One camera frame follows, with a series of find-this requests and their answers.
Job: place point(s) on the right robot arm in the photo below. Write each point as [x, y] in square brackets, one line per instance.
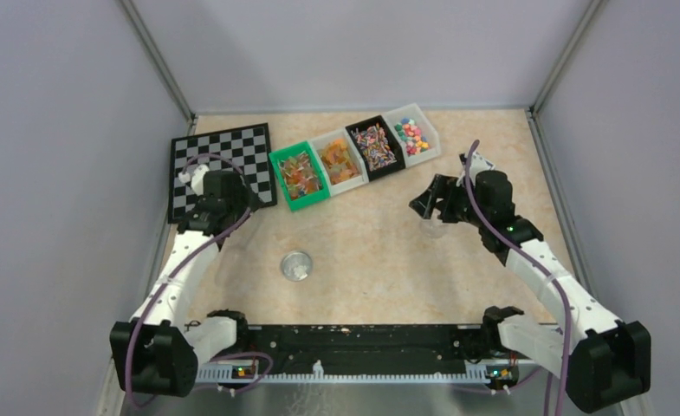
[601, 359]

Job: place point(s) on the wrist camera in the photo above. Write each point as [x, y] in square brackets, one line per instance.
[194, 177]
[476, 164]

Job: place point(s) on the white bin colourful candies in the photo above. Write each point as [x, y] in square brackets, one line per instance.
[418, 138]

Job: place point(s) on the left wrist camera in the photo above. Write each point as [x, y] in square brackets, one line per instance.
[194, 177]

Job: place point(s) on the white cable duct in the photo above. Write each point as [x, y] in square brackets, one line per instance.
[235, 373]

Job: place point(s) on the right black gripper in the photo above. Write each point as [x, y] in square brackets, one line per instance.
[442, 187]

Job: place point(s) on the black candy bin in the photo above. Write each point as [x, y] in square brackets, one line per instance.
[380, 152]

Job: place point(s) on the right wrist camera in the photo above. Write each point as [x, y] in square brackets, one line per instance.
[476, 164]

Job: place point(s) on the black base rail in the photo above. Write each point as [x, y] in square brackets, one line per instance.
[372, 349]

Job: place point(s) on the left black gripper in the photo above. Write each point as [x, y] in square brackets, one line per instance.
[243, 198]

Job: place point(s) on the green candy bin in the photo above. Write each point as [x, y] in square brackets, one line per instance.
[300, 176]

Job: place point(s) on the white bin orange candies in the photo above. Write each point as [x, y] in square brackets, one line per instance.
[339, 161]

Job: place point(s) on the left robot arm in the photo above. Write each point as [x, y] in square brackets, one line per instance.
[152, 352]

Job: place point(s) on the clear plastic cup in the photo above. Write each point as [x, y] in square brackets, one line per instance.
[433, 228]

